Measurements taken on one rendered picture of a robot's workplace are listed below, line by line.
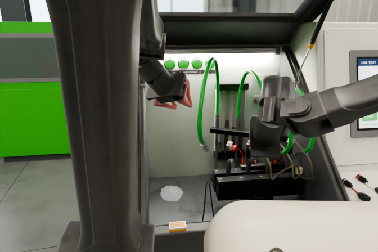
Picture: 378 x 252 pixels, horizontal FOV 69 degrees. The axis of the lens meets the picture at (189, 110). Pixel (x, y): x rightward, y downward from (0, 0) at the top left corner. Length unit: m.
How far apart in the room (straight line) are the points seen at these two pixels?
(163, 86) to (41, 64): 2.92
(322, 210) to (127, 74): 0.16
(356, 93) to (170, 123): 0.89
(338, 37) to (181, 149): 0.82
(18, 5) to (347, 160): 4.26
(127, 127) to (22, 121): 3.55
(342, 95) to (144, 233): 0.40
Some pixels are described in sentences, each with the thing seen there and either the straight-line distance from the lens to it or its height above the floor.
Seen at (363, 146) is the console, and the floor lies 1.07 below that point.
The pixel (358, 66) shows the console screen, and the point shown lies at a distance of 1.28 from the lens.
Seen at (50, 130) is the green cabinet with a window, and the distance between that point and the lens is 3.67.
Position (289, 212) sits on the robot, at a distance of 0.22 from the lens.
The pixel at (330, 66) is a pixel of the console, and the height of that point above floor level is 1.38.
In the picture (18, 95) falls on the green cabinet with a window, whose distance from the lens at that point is 3.67.
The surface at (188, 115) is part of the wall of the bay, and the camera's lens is 1.28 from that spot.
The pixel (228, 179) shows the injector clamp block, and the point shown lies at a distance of 1.08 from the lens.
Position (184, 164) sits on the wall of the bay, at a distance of 1.37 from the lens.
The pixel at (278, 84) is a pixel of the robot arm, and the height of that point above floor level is 1.40.
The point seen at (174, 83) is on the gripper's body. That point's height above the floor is 1.39.
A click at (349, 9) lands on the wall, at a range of 6.59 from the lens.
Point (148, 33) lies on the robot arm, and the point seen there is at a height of 1.51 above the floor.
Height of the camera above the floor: 1.51
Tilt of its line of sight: 16 degrees down
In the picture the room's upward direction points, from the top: straight up
